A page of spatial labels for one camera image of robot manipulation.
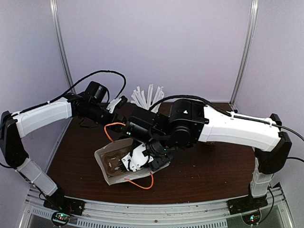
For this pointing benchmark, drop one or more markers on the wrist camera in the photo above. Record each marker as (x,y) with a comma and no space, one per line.
(117,103)
(136,159)

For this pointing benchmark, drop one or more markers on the right aluminium post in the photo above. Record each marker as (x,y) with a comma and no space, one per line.
(245,55)

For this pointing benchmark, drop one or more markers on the white paper bag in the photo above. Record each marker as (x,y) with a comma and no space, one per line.
(143,178)

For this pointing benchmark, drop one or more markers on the aluminium post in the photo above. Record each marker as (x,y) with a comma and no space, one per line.
(245,55)
(60,42)

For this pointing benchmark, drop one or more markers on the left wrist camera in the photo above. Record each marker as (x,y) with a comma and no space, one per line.
(117,103)

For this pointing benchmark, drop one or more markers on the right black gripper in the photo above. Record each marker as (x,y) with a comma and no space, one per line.
(155,166)

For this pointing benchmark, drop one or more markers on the aluminium front rail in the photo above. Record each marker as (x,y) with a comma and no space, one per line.
(208,214)

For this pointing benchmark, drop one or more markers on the left aluminium post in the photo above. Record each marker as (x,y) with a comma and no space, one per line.
(60,42)

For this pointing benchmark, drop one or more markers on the white cup of straws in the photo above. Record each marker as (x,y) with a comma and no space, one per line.
(144,99)

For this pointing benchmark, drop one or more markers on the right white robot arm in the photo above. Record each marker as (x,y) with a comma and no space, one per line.
(190,122)

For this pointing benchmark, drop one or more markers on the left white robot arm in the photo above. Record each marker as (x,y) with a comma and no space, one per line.
(17,125)

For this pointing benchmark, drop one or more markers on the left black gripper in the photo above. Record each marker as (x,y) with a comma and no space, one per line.
(114,117)

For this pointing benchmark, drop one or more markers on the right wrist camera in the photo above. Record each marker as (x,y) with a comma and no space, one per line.
(136,159)

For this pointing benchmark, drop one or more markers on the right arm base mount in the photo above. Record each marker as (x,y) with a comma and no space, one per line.
(245,204)

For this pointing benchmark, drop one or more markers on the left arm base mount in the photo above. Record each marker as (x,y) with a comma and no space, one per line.
(67,205)

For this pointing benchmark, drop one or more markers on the cardboard cup carrier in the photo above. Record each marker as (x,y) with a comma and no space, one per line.
(112,162)

